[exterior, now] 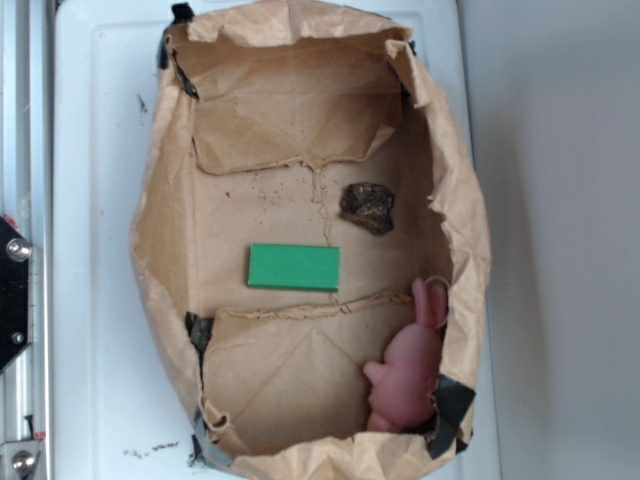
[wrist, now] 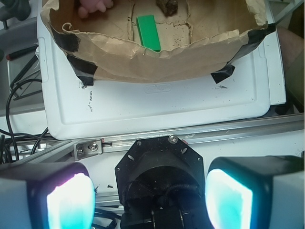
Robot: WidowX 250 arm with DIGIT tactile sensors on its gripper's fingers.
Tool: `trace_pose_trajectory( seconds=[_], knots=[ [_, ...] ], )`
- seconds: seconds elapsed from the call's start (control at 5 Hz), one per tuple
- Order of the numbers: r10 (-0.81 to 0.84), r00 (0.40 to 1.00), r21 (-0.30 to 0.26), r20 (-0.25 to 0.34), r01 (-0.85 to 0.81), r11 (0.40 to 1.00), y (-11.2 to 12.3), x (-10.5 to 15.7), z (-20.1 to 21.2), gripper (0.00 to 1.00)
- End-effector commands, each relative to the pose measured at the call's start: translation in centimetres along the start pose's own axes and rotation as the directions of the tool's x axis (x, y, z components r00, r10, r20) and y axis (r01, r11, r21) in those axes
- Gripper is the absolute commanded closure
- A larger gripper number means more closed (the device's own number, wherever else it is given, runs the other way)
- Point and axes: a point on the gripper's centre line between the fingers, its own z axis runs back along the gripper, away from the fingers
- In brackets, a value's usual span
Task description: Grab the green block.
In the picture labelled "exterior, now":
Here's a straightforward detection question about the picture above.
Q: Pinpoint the dark brown rock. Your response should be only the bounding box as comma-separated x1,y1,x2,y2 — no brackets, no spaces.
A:
340,182,395,236

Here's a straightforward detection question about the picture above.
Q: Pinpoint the green rectangular block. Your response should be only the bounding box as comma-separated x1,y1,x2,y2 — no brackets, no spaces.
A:
247,243,340,292

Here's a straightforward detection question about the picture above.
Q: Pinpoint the silver corner bracket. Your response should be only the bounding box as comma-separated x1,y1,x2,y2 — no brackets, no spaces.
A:
1,440,41,480

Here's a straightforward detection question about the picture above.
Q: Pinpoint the brown paper bag tray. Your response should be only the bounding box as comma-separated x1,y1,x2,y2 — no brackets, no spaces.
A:
131,1,491,479

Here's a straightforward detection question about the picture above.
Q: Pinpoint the pink plush bunny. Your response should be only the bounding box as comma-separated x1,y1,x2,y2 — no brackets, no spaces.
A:
363,279,448,433

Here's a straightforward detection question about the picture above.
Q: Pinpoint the black metal bracket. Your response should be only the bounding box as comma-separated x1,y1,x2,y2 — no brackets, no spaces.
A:
0,217,33,374

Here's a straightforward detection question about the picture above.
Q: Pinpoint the aluminium frame rail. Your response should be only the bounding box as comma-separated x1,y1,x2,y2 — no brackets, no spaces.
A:
1,1,56,479

